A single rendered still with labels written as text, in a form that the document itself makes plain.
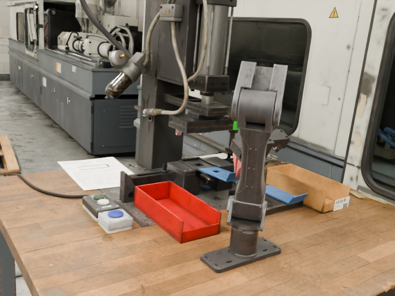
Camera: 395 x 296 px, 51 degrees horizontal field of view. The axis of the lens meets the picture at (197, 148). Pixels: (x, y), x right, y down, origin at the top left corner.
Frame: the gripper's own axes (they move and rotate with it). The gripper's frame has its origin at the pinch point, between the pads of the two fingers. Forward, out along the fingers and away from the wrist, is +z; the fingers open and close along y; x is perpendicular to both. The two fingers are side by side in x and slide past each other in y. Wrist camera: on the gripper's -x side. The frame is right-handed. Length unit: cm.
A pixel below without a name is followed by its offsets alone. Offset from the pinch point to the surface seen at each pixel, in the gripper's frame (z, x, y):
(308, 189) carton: 2.5, -24.0, -8.1
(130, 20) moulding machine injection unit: 134, -162, 397
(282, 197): 7.2, -17.7, -5.6
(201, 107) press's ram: -7.5, 3.0, 21.8
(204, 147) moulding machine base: 68, -65, 84
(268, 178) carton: 11.6, -23.8, 6.3
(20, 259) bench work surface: 11, 58, -5
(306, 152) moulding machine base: 17, -60, 21
